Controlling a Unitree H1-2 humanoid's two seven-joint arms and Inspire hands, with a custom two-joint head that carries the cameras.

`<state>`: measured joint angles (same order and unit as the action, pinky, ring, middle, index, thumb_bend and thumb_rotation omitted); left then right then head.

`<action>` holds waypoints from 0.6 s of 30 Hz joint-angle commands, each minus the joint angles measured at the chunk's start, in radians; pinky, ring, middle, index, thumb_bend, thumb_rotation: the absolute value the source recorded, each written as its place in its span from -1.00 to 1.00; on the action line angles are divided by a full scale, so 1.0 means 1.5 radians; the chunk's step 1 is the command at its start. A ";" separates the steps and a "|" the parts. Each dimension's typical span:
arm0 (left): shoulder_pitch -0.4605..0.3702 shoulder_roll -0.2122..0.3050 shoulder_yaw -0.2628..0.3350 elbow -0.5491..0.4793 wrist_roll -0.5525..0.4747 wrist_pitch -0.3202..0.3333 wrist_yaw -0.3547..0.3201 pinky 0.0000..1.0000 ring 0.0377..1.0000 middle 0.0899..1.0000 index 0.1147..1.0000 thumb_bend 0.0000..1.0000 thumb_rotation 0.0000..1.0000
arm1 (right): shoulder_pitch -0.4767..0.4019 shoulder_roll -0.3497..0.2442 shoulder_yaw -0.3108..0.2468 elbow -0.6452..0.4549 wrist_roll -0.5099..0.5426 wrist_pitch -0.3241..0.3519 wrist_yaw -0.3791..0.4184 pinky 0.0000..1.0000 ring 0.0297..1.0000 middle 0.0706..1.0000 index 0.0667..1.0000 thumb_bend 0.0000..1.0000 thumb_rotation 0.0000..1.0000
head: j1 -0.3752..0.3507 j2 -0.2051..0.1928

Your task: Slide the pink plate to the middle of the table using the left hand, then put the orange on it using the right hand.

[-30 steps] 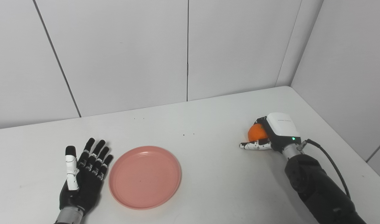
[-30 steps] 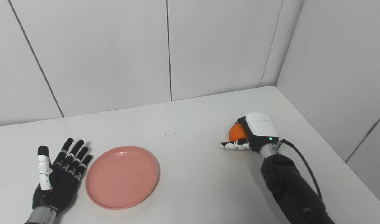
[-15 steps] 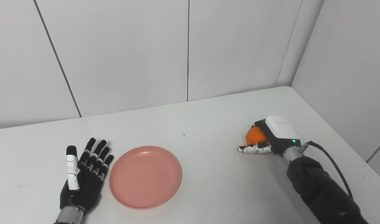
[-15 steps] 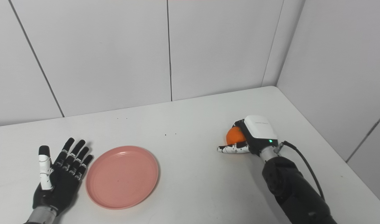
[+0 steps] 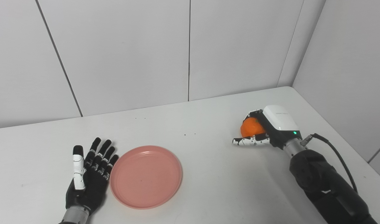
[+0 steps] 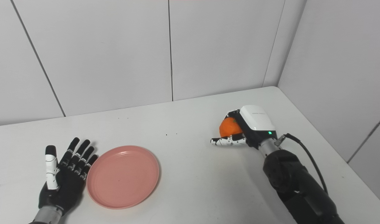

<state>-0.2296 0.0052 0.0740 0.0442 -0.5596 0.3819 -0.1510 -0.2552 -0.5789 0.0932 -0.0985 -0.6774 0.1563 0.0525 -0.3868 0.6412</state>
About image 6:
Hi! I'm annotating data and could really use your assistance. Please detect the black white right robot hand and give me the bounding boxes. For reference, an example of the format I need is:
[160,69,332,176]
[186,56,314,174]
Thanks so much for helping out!
[210,105,277,150]

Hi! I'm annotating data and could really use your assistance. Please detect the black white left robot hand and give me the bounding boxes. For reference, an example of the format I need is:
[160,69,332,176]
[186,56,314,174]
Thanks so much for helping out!
[38,137,99,216]

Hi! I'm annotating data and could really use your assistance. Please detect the orange fruit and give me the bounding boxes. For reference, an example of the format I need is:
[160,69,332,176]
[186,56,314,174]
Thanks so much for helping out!
[219,117,243,138]

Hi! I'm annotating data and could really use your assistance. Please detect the pink round plate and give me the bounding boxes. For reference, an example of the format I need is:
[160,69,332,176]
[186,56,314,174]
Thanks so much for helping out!
[87,145,160,209]

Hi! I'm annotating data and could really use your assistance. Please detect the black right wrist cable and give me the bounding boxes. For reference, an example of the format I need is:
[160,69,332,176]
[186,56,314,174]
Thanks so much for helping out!
[276,133,329,195]

